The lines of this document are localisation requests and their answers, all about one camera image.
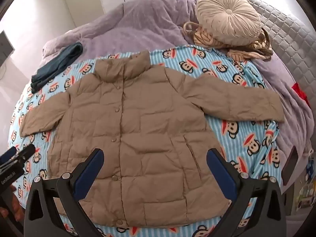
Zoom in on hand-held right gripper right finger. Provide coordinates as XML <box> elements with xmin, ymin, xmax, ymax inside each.
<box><xmin>206</xmin><ymin>148</ymin><xmax>287</xmax><ymax>237</ymax></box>

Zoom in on grey quilted headboard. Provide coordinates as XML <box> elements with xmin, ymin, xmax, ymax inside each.
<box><xmin>229</xmin><ymin>0</ymin><xmax>316</xmax><ymax>84</ymax></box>

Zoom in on dark blue jeans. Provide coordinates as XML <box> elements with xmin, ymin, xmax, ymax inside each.
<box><xmin>31</xmin><ymin>42</ymin><xmax>83</xmax><ymax>94</ymax></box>

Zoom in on tan puffer jacket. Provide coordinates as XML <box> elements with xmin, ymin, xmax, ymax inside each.
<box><xmin>19</xmin><ymin>51</ymin><xmax>285</xmax><ymax>228</ymax></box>

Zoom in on red cloth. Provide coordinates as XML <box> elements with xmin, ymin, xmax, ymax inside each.
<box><xmin>291</xmin><ymin>83</ymin><xmax>310</xmax><ymax>106</ymax></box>

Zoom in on white door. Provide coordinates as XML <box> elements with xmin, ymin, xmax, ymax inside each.
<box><xmin>59</xmin><ymin>0</ymin><xmax>99</xmax><ymax>27</ymax></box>

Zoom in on round beige pleated pillow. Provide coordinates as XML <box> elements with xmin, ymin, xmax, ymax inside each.
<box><xmin>195</xmin><ymin>0</ymin><xmax>262</xmax><ymax>47</ymax></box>

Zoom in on grey flat screen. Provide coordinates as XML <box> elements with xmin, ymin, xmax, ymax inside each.
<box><xmin>0</xmin><ymin>30</ymin><xmax>15</xmax><ymax>67</ymax></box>

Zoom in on person's left hand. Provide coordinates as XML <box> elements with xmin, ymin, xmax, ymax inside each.
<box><xmin>0</xmin><ymin>185</ymin><xmax>26</xmax><ymax>224</ymax></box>

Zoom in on purple duvet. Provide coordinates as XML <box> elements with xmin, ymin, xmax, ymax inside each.
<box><xmin>42</xmin><ymin>0</ymin><xmax>314</xmax><ymax>193</ymax></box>

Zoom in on dark phone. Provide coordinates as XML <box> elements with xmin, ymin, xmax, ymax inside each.
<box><xmin>281</xmin><ymin>146</ymin><xmax>299</xmax><ymax>185</ymax></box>

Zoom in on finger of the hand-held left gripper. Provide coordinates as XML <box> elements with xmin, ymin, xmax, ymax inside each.
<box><xmin>0</xmin><ymin>147</ymin><xmax>18</xmax><ymax>165</ymax></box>
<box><xmin>15</xmin><ymin>144</ymin><xmax>36</xmax><ymax>162</ymax></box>

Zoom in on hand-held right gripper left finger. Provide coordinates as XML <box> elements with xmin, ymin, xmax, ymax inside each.
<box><xmin>24</xmin><ymin>148</ymin><xmax>104</xmax><ymax>237</ymax></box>

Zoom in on striped beige cloth bag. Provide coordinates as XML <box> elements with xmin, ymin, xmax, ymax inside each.
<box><xmin>183</xmin><ymin>22</ymin><xmax>273</xmax><ymax>61</ymax></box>

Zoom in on blue striped monkey print blanket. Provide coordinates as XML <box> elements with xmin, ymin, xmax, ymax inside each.
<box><xmin>7</xmin><ymin>43</ymin><xmax>280</xmax><ymax>237</ymax></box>

